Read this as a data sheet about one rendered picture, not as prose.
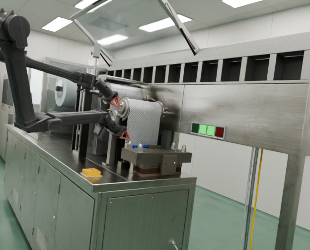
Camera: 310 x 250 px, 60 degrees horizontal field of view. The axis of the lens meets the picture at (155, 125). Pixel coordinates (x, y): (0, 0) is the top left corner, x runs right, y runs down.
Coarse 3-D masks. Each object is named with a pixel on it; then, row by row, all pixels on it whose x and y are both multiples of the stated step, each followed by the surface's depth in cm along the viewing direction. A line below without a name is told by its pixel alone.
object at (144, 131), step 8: (128, 120) 158; (136, 120) 161; (144, 120) 165; (152, 120) 168; (128, 128) 159; (136, 128) 162; (144, 128) 165; (152, 128) 169; (136, 136) 162; (144, 136) 166; (152, 136) 170; (136, 144) 163; (144, 144) 167; (152, 144) 170
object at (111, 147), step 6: (114, 120) 162; (114, 138) 163; (108, 144) 164; (114, 144) 163; (108, 150) 164; (114, 150) 164; (108, 156) 163; (114, 156) 164; (102, 162) 164; (108, 162) 163
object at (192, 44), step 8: (96, 0) 185; (104, 0) 176; (160, 0) 147; (88, 8) 196; (168, 8) 149; (72, 16) 220; (176, 16) 153; (176, 24) 156; (184, 32) 158; (192, 40) 162; (192, 48) 161
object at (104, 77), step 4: (100, 76) 183; (104, 76) 178; (108, 76) 180; (112, 76) 182; (112, 80) 192; (116, 80) 188; (120, 80) 185; (124, 80) 188; (128, 80) 189; (132, 80) 191; (140, 84) 204; (144, 84) 202
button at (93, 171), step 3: (93, 168) 141; (84, 171) 135; (87, 171) 133; (90, 171) 134; (93, 171) 135; (96, 171) 135; (99, 171) 136; (84, 174) 135; (87, 174) 132; (90, 174) 133; (93, 174) 134; (96, 174) 135; (99, 174) 136
